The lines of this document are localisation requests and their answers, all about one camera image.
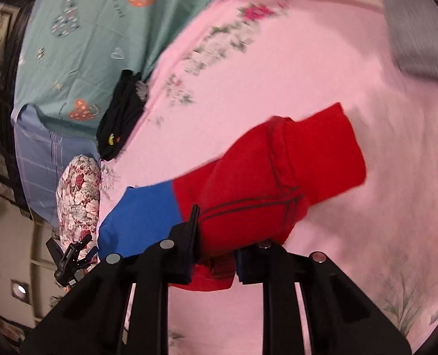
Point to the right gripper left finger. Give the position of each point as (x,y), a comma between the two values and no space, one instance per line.
(121,305)

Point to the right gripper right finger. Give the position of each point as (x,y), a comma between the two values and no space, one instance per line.
(309,300)

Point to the blue and red pants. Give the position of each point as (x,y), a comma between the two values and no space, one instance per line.
(257,191)

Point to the floral bolster pillow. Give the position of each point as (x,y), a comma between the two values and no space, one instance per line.
(78,198)

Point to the pink floral bedsheet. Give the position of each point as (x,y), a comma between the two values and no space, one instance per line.
(243,62)

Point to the blue plaid pillow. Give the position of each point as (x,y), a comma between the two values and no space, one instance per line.
(42,156)

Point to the folded black garment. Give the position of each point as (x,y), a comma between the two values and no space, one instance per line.
(126,107)

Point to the teal heart-print pillow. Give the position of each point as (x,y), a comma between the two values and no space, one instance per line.
(75,50)

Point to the framed pictures on wall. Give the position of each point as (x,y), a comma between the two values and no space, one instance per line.
(14,15)

